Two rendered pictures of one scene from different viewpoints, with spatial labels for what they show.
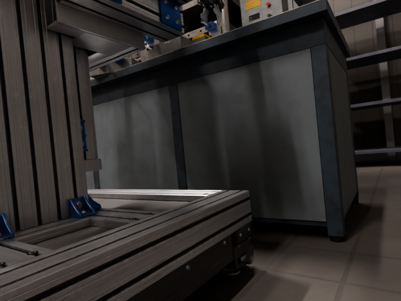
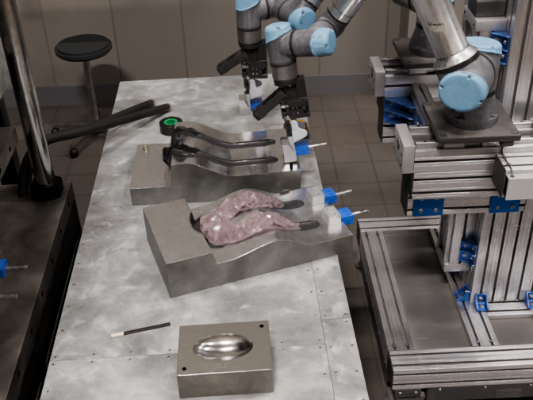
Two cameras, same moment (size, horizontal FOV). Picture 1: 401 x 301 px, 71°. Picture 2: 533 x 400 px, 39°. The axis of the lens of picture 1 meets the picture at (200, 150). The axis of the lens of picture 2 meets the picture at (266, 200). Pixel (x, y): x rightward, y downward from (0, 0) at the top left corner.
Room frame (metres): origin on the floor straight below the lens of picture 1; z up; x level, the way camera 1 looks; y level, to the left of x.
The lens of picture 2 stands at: (2.60, 1.70, 2.03)
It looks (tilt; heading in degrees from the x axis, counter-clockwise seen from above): 34 degrees down; 234
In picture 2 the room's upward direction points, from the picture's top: 2 degrees counter-clockwise
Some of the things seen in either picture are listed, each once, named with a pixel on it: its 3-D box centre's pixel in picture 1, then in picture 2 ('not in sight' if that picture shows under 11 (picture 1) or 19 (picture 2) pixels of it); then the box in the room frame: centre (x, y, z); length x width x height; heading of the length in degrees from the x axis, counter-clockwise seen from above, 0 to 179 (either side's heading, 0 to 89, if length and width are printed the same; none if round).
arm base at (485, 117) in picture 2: not in sight; (472, 101); (1.05, 0.53, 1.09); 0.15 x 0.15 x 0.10
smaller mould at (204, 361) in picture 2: not in sight; (224, 358); (2.00, 0.69, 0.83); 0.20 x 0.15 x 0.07; 146
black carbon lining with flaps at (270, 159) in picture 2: not in sight; (219, 146); (1.57, 0.03, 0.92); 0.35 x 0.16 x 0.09; 146
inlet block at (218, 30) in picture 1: (209, 25); (258, 104); (1.32, -0.10, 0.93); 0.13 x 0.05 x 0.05; 146
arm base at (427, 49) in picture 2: not in sight; (432, 35); (0.76, 0.12, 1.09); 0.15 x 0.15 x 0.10
